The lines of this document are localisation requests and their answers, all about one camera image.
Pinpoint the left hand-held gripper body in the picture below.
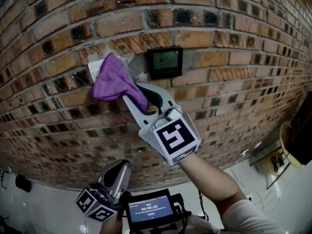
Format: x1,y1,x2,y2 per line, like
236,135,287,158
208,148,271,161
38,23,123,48
75,181,121,223

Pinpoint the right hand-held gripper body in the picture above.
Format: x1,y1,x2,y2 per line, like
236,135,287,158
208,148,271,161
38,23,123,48
138,100,203,167

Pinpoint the black control panel with screen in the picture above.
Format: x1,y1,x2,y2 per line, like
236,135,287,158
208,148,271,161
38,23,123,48
145,46,184,81

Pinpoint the purple cloth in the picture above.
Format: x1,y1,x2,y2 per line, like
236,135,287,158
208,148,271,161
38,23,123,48
92,52,149,113

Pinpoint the person's right forearm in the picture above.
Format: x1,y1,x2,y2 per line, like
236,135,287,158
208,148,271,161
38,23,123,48
178,152,286,234

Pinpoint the black monitor with lit screen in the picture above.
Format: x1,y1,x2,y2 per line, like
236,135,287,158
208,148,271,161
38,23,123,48
121,188,193,234

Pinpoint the person's white shirt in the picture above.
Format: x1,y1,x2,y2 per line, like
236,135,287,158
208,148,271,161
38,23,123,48
189,213,225,234

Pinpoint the dark cabinet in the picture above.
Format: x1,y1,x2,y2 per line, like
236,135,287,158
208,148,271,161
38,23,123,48
289,91,312,166

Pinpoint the small white gripper camera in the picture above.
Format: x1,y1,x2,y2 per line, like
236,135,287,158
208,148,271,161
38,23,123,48
165,107,182,121

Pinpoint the white wall switch plate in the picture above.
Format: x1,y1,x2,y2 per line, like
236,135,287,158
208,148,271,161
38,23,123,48
87,54,135,83

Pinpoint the black round wall object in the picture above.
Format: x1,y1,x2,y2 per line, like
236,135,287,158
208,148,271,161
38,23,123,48
15,174,33,194

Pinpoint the black cable bundle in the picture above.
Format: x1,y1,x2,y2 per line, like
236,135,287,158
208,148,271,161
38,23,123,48
197,190,210,222

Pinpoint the black wall hook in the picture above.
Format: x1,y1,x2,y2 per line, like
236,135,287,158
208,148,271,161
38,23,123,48
0,170,10,190

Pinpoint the thin white cable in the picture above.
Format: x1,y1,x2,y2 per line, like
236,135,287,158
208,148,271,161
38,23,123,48
229,154,283,213

